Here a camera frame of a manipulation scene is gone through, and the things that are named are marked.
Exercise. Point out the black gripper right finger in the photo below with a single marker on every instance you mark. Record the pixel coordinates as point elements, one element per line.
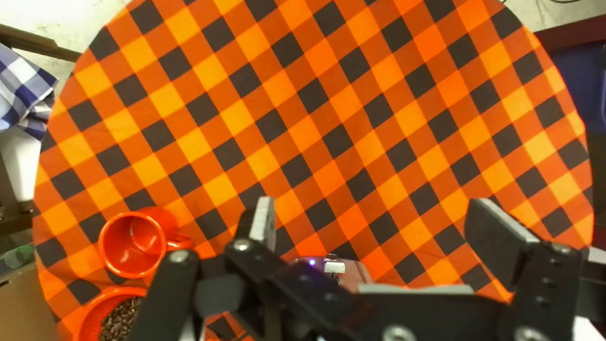
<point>535,284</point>

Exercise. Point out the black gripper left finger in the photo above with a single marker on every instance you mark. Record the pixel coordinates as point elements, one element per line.
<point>166,295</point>

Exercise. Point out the coffee beans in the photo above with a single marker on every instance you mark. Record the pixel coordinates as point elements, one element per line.
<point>123,322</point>

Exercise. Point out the red mug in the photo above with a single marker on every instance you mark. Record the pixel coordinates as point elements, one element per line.
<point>128,242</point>

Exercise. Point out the red bowl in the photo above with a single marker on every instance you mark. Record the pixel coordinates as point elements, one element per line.
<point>87,318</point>

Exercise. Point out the white container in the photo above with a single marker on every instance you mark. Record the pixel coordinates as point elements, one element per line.
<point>18,163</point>

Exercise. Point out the orange black checked tablecloth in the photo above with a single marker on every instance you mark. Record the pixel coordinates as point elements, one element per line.
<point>327,114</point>

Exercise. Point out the white desk with maroon front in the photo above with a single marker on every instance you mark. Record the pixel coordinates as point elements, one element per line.
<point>568,38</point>

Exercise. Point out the blue white checked cloth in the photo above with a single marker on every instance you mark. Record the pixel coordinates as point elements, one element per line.
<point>20,87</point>

